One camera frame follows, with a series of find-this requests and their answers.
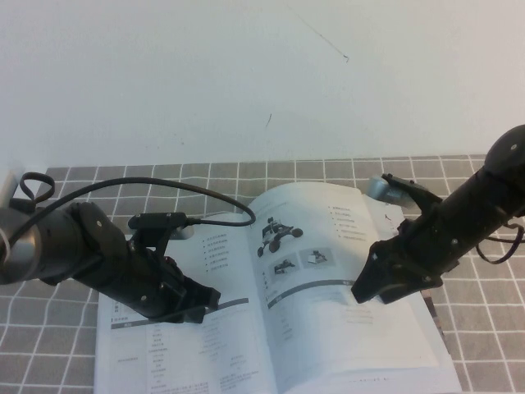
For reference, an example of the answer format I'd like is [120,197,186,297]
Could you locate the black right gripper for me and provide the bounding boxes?
[351,195,465,306]

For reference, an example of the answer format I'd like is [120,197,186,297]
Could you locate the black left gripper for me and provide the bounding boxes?
[97,245,223,326]

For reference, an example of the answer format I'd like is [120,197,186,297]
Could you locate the white product catalogue book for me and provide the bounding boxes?
[93,182,463,394]

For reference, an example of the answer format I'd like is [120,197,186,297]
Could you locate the grey white-checked tablecloth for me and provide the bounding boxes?
[0,153,525,394]

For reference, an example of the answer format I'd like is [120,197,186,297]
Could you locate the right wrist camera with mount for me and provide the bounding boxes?
[366,172,445,213]

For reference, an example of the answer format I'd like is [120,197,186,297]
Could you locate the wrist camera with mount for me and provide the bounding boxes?
[127,210,196,255]
[366,172,445,213]

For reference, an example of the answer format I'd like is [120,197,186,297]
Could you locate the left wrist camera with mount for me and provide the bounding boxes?
[127,210,196,255]

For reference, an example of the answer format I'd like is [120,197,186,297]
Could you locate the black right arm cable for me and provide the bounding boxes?
[475,217,525,266]

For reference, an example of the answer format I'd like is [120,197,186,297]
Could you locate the black left camera cable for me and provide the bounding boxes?
[6,176,257,251]

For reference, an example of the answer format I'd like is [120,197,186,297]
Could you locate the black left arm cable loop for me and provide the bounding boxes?
[19,172,57,205]

